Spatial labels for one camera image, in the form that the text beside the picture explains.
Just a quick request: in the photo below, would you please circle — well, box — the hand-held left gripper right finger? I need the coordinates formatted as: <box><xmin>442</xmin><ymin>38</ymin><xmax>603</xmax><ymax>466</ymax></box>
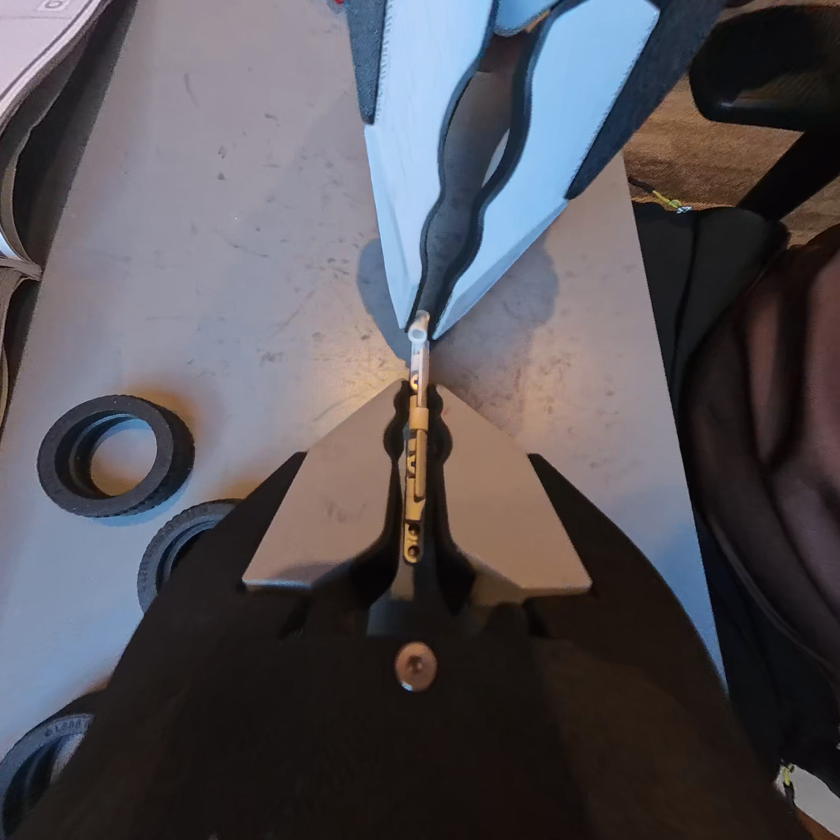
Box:
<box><xmin>430</xmin><ymin>386</ymin><xmax>593</xmax><ymax>613</ymax></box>

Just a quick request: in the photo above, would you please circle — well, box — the grey desk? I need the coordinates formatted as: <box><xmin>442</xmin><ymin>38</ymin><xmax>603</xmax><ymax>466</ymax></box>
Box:
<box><xmin>0</xmin><ymin>0</ymin><xmax>723</xmax><ymax>762</ymax></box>

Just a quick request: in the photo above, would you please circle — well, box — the person's torso in brown shirt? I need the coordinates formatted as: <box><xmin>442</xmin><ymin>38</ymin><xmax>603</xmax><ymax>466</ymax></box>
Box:
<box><xmin>682</xmin><ymin>223</ymin><xmax>840</xmax><ymax>657</ymax></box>

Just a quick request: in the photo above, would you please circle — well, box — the narrow black rubber tire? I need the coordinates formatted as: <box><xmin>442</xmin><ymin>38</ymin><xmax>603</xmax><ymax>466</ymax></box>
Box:
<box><xmin>37</xmin><ymin>394</ymin><xmax>196</xmax><ymax>519</ymax></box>
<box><xmin>0</xmin><ymin>712</ymin><xmax>96</xmax><ymax>837</ymax></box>

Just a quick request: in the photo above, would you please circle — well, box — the open instruction booklet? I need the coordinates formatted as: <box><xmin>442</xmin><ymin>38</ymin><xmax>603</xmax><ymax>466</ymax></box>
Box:
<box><xmin>0</xmin><ymin>0</ymin><xmax>119</xmax><ymax>283</ymax></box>

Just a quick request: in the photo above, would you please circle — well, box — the long white brick beam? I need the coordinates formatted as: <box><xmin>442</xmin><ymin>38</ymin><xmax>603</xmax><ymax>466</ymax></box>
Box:
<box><xmin>402</xmin><ymin>344</ymin><xmax>434</xmax><ymax>565</ymax></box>

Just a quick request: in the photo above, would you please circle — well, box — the black office chair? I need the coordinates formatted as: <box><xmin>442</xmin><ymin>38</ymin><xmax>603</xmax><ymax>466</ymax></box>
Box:
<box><xmin>689</xmin><ymin>7</ymin><xmax>840</xmax><ymax>221</ymax></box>

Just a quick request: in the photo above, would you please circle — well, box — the wide black rubber tire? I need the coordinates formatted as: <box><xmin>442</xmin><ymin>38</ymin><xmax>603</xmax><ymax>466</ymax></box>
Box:
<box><xmin>136</xmin><ymin>499</ymin><xmax>245</xmax><ymax>614</ymax></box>

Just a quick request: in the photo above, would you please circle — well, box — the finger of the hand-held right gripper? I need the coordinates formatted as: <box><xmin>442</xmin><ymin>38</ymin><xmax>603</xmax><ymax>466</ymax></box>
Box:
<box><xmin>364</xmin><ymin>0</ymin><xmax>496</xmax><ymax>329</ymax></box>
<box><xmin>430</xmin><ymin>0</ymin><xmax>660</xmax><ymax>341</ymax></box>

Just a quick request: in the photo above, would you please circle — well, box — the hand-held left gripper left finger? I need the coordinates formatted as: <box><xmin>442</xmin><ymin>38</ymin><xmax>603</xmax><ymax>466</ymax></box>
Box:
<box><xmin>241</xmin><ymin>381</ymin><xmax>411</xmax><ymax>611</ymax></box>

